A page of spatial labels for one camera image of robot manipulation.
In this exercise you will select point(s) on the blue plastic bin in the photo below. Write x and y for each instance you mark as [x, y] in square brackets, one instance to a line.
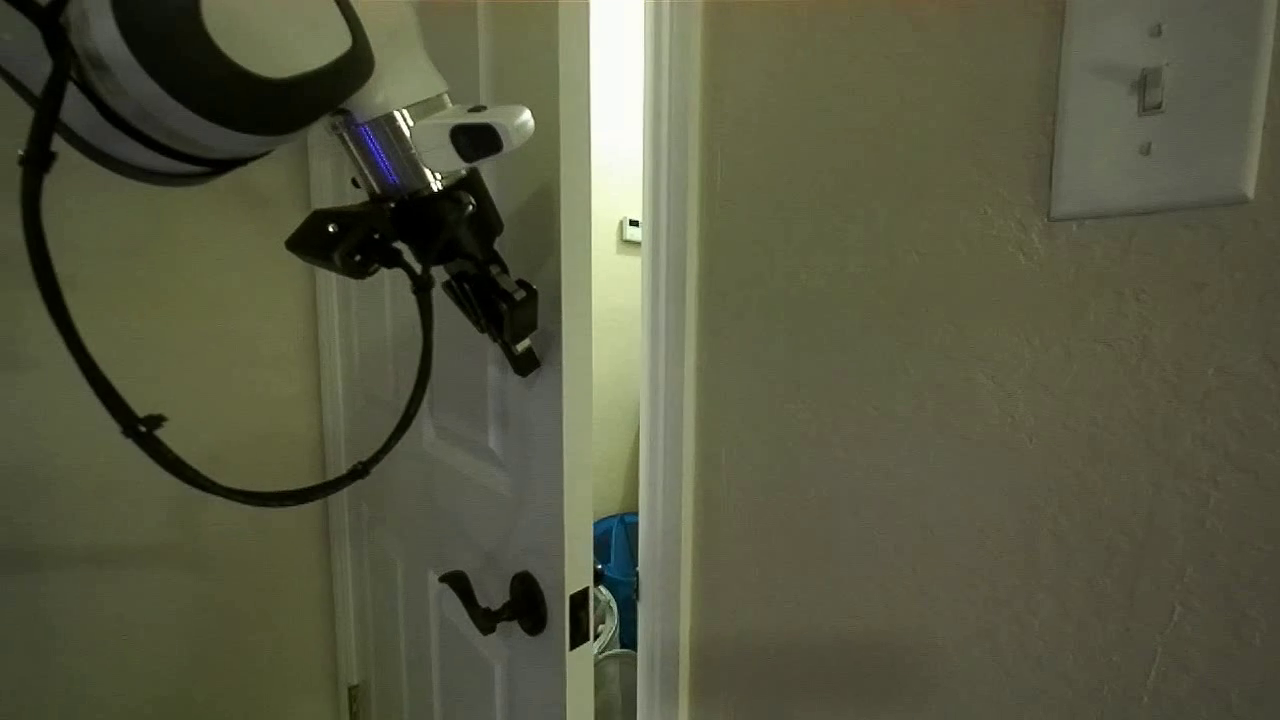
[620, 550]

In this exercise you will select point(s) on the white laundry basket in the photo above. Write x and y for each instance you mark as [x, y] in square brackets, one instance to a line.
[612, 680]

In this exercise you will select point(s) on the white wall thermostat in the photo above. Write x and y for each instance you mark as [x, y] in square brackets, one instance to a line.
[631, 230]

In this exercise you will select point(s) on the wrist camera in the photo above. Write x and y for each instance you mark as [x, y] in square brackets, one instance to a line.
[335, 240]

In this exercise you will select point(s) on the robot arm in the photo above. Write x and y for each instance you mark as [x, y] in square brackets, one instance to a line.
[150, 70]

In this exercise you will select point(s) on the white light switch plate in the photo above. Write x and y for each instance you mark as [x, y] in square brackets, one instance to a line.
[1160, 120]

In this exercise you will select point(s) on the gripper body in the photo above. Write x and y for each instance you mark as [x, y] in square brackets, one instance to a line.
[450, 225]

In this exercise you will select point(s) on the white door frame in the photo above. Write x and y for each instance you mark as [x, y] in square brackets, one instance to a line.
[668, 400]

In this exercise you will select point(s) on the white panel door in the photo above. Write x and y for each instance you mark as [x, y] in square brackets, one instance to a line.
[480, 450]

